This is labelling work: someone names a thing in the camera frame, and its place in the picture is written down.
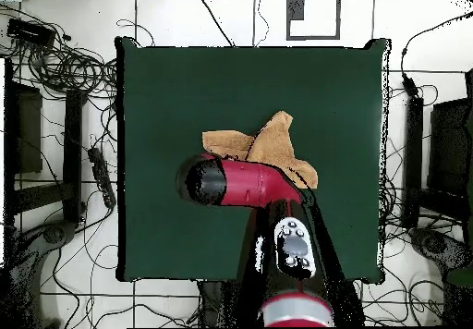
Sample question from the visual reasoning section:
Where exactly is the orange terry towel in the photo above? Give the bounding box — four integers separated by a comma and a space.
201, 110, 319, 190

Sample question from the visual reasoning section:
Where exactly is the dark green table cloth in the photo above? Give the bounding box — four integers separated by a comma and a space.
115, 36, 392, 285

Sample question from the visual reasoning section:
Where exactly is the black power strip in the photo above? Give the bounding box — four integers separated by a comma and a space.
87, 146, 117, 209

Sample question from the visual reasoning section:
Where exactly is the grey tripod base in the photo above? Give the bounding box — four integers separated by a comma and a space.
6, 219, 79, 328
407, 226, 473, 271

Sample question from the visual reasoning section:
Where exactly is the black electronics box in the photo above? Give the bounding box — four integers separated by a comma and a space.
6, 18, 56, 47

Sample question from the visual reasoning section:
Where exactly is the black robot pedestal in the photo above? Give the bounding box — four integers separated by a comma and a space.
197, 280, 245, 328

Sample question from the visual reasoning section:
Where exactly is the thick black cable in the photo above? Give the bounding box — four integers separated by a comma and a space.
199, 0, 236, 48

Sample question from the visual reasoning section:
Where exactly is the black metal frame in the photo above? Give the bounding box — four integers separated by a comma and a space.
3, 56, 88, 230
400, 67, 473, 230

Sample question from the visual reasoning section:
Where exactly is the grey floor outlet frame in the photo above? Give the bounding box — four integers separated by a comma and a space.
285, 0, 342, 42

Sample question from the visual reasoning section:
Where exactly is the black cable with connector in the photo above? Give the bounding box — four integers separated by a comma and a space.
400, 10, 473, 99

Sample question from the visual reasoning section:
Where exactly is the black cable tangle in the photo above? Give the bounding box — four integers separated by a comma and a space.
0, 3, 119, 101

